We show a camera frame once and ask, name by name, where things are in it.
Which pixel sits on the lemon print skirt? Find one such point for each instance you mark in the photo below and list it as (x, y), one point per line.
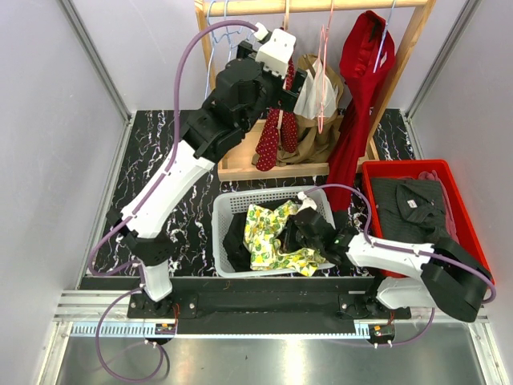
(261, 238)

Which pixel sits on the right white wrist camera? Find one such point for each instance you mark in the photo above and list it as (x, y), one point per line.
(306, 202)

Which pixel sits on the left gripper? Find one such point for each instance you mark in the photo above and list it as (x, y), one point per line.
(285, 99)

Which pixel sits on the wooden clothes rack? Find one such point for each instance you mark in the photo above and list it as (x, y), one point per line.
(237, 164)

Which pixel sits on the tan and white garment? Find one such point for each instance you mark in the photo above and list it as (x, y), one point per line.
(312, 147)

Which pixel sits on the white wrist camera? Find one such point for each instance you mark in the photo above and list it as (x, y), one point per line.
(276, 53)
(306, 202)

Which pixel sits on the dark striped shirt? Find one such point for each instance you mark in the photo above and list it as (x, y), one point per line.
(412, 211)

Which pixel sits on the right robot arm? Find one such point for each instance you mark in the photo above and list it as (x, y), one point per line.
(442, 275)

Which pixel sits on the pink wire hanger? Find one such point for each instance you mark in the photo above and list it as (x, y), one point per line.
(324, 93)

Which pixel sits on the black skirt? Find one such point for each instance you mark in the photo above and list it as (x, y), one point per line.
(237, 253)

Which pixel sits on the red polka dot garment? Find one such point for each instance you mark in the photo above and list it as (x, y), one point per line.
(280, 129)

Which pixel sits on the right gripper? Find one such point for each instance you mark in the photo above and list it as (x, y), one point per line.
(290, 226)

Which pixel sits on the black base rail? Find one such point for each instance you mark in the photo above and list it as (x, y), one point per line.
(262, 307)

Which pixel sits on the light blue wire hanger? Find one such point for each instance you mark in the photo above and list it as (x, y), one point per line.
(211, 71)

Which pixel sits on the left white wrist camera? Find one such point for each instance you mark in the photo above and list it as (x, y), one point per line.
(276, 53)

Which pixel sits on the red dress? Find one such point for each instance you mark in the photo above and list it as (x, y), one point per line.
(367, 57)

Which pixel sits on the pink garment in bin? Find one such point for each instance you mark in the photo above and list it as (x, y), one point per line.
(437, 176)

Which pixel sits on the beige wooden hanger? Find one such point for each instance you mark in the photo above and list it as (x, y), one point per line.
(285, 27)

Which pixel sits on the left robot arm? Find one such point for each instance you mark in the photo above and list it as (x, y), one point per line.
(206, 136)

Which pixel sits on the white plastic laundry basket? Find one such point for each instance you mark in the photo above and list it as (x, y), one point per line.
(226, 205)

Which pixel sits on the blue hanger of lemon skirt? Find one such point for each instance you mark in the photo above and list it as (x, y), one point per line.
(227, 36)

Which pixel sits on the red plastic bin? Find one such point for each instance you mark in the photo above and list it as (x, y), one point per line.
(468, 229)

